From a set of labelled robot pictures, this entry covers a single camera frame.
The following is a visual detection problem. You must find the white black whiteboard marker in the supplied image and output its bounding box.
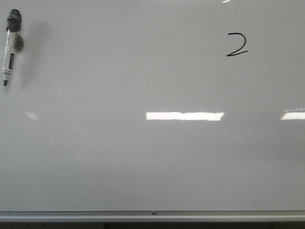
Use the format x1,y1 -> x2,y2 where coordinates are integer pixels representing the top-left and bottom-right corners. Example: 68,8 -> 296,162
2,9 -> 24,86

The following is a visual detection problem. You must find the white whiteboard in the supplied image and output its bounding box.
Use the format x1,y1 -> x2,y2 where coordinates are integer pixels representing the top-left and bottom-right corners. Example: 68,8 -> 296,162
0,0 -> 305,211

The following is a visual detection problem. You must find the handwritten black number two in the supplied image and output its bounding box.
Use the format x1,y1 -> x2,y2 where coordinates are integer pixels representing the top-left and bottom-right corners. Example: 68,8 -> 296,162
226,32 -> 248,57

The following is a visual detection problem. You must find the aluminium whiteboard frame rail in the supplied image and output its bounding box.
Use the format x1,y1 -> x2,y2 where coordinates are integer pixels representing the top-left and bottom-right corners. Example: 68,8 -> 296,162
0,210 -> 305,223

